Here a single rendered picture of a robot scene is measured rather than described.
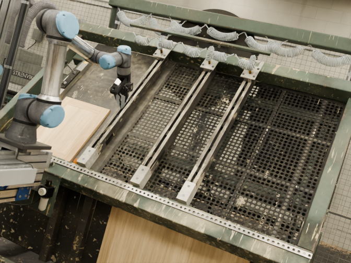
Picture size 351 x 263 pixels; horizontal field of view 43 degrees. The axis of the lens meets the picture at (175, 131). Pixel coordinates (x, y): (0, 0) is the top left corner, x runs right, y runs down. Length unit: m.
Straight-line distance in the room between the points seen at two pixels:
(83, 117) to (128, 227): 0.80
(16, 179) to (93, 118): 1.06
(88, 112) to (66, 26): 1.08
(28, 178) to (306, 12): 6.27
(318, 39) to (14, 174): 2.28
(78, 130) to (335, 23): 5.50
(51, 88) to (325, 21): 6.07
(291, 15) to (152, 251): 5.71
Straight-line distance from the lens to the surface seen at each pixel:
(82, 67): 3.38
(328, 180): 2.53
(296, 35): 3.40
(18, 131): 2.22
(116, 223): 2.80
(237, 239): 2.29
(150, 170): 2.57
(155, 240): 2.70
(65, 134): 2.95
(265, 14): 7.81
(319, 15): 7.72
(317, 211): 2.41
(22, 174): 2.08
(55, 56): 2.10
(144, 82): 3.06
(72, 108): 3.10
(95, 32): 3.59
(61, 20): 2.06
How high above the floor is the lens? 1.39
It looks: 3 degrees down
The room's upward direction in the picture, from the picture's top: 16 degrees clockwise
